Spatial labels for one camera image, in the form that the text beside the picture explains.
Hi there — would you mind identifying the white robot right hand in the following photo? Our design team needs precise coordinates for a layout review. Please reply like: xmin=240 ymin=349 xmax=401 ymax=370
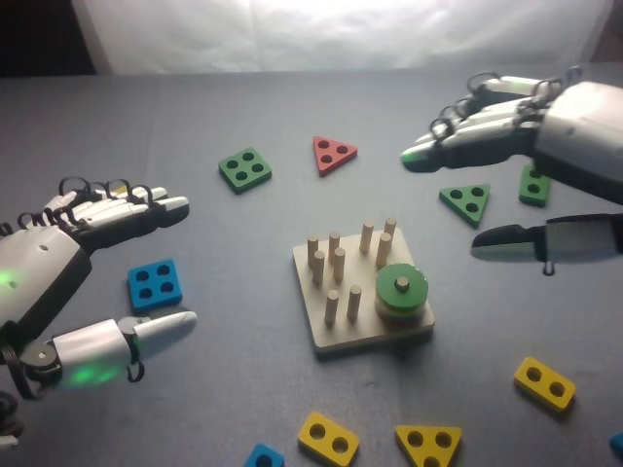
xmin=399 ymin=65 xmax=623 ymax=276

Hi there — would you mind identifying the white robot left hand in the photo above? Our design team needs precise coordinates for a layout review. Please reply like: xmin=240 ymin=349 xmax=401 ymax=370
xmin=0 ymin=175 xmax=199 ymax=401

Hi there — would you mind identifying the stack of coloured rings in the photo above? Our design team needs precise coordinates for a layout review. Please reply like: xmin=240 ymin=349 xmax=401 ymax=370
xmin=373 ymin=262 xmax=430 ymax=330

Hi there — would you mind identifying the green rectangle two-hole block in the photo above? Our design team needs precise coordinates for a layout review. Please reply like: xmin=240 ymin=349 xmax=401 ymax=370
xmin=518 ymin=163 xmax=552 ymax=208

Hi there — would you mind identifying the blue square four-hole block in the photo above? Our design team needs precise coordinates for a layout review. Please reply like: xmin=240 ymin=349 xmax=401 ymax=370
xmin=128 ymin=258 xmax=185 ymax=313

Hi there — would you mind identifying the green triangle three-hole block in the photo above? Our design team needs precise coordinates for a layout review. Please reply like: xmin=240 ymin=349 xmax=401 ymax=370
xmin=438 ymin=183 xmax=492 ymax=229

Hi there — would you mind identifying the green square four-hole block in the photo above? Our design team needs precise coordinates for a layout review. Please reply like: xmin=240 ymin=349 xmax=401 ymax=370
xmin=217 ymin=147 xmax=273 ymax=195

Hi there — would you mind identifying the red triangle three-hole block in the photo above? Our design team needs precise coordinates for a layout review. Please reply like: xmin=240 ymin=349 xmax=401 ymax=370
xmin=311 ymin=135 xmax=359 ymax=177

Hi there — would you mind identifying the yellow rectangle two-hole block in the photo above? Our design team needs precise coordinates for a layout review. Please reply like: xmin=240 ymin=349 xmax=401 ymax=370
xmin=297 ymin=411 xmax=361 ymax=467
xmin=514 ymin=356 xmax=577 ymax=413

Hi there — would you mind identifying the blue rectangle two-hole block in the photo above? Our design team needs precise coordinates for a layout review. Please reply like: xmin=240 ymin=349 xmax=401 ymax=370
xmin=241 ymin=442 xmax=286 ymax=467

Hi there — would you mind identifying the wooden peg board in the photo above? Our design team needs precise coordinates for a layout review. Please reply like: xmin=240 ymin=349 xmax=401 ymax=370
xmin=291 ymin=217 xmax=437 ymax=359

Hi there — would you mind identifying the yellow triangle three-hole block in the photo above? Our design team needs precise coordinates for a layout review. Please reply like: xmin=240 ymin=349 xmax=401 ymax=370
xmin=394 ymin=424 xmax=463 ymax=467

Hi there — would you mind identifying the white backdrop cloth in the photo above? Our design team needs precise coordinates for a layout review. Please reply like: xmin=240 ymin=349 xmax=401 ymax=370
xmin=70 ymin=0 xmax=614 ymax=75

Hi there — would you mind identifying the grey tablecloth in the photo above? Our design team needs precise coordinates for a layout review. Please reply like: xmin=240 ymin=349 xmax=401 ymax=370
xmin=0 ymin=70 xmax=623 ymax=467

